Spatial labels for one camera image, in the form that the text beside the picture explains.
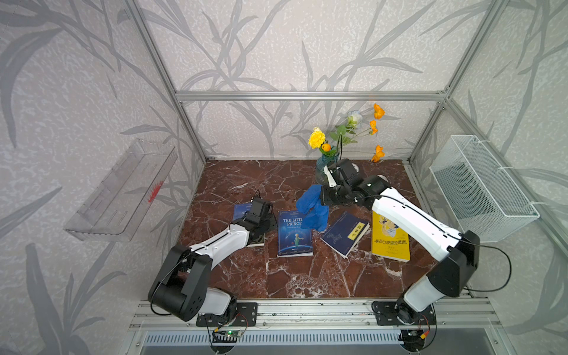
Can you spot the blue Little Prince book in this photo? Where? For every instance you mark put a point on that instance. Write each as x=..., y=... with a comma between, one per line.
x=293, y=240

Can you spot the yellow cover book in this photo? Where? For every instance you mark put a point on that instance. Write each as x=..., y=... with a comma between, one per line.
x=388, y=240

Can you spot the aluminium front rail frame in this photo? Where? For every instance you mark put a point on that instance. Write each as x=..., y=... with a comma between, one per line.
x=335, y=314

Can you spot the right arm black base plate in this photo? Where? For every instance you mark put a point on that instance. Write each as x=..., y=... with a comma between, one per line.
x=395, y=313

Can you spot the white wire mesh basket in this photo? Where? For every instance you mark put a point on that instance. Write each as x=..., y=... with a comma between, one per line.
x=480, y=191

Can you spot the glass vase with flowers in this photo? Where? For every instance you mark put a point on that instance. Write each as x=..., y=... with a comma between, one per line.
x=331, y=144

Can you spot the blue landscape cover book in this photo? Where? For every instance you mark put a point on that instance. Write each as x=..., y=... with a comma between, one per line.
x=239, y=211

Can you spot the clear plastic wall shelf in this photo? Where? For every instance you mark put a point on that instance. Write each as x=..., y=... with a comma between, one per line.
x=116, y=209

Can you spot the dark navy book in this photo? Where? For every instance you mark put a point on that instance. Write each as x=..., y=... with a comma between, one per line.
x=345, y=234

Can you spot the blue cleaning cloth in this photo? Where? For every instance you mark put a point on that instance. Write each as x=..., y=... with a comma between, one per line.
x=315, y=213

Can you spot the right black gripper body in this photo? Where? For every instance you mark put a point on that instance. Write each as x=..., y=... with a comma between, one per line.
x=335, y=194

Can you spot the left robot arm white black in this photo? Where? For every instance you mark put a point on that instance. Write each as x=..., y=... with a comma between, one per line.
x=181, y=287

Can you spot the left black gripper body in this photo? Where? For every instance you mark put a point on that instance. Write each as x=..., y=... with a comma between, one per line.
x=268, y=224

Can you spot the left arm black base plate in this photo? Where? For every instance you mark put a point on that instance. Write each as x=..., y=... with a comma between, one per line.
x=242, y=314

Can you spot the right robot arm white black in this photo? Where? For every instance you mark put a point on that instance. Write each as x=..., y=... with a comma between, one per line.
x=456, y=253

